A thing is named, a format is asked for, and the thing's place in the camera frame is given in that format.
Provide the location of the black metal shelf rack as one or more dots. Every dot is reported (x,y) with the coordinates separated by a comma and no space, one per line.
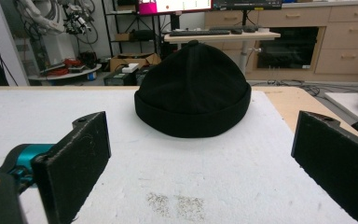
(130,28)

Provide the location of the open cardboard box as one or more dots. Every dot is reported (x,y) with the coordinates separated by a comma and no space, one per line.
(133,60)

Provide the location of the black beanie hat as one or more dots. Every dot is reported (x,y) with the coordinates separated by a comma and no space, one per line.
(192,93)

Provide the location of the black computer mouse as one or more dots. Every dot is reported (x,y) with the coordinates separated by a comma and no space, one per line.
(236,31)

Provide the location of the black keyboard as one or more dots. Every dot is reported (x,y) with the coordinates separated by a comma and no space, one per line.
(199,32)

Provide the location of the round white table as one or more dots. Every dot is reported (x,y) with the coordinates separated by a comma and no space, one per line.
(65,74)

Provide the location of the white power adapter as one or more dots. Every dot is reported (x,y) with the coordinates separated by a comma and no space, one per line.
(130,67)

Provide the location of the dark monitor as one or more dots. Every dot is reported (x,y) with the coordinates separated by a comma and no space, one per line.
(247,3)

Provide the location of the monitor with pink screen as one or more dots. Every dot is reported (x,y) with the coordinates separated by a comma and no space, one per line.
(174,6)

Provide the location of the wooden cabinet with drawers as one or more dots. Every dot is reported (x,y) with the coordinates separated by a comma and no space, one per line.
(323,40)

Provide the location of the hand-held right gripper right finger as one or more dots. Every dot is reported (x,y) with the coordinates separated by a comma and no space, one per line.
(332,155)

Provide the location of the light wooden desk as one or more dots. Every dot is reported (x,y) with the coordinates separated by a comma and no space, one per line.
(223,36)

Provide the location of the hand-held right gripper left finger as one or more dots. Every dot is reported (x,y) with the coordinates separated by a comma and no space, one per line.
(71,161)

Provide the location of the black equipment case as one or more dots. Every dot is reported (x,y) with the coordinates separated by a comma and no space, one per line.
(119,77)

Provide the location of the white foam mat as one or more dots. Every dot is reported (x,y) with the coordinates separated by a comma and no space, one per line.
(180,174)

